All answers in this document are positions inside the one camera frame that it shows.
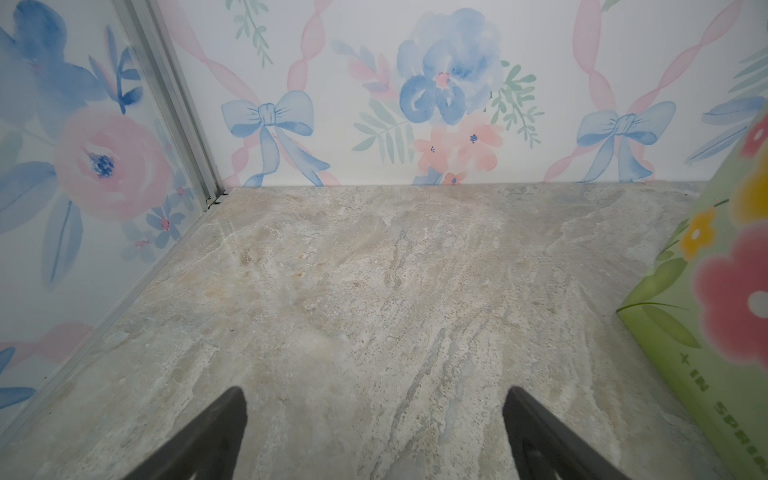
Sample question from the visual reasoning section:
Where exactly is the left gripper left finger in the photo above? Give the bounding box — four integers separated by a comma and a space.
126, 386, 247, 479

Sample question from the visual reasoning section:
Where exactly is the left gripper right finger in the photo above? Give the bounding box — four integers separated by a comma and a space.
502, 386, 626, 480

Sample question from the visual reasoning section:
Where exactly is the white paper bag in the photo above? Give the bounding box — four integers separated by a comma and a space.
617, 112, 767, 479

